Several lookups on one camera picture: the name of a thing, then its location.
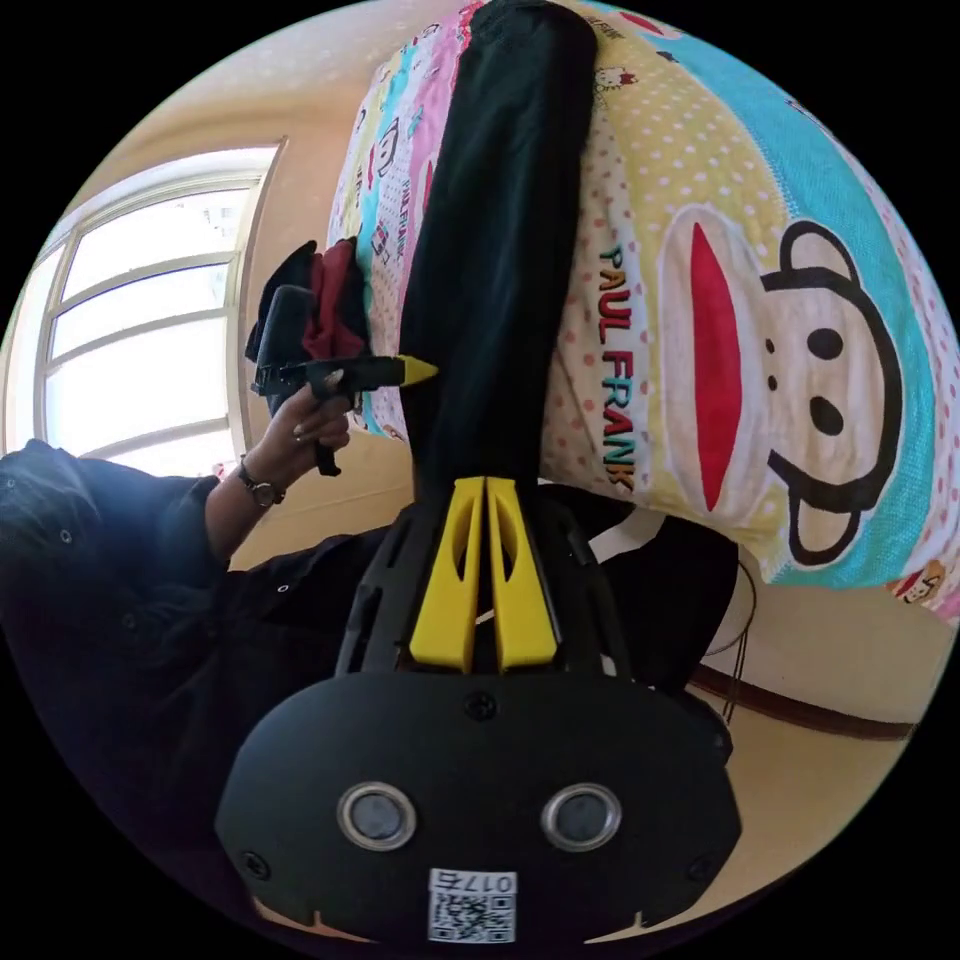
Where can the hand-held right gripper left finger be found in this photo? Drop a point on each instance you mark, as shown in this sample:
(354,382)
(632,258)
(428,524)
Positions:
(448,600)

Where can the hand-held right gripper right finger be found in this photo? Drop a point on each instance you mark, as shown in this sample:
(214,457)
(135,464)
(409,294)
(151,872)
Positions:
(525,615)

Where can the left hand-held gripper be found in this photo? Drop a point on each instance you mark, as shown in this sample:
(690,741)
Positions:
(337,373)

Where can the black long pants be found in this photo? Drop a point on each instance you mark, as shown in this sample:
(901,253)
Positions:
(502,247)

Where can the person's left forearm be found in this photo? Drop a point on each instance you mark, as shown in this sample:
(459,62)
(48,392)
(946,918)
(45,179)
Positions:
(241,510)

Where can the person's left hand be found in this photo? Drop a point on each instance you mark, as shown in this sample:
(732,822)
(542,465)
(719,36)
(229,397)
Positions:
(304,435)

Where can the pile of clothes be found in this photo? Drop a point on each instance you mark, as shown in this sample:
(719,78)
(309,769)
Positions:
(336,300)

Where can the window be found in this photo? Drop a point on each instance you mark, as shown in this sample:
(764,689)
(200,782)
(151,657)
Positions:
(142,315)

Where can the person's body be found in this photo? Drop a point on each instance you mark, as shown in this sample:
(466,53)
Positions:
(112,615)

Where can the bed with cartoon printed sheet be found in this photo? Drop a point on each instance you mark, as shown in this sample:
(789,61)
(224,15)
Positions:
(750,150)

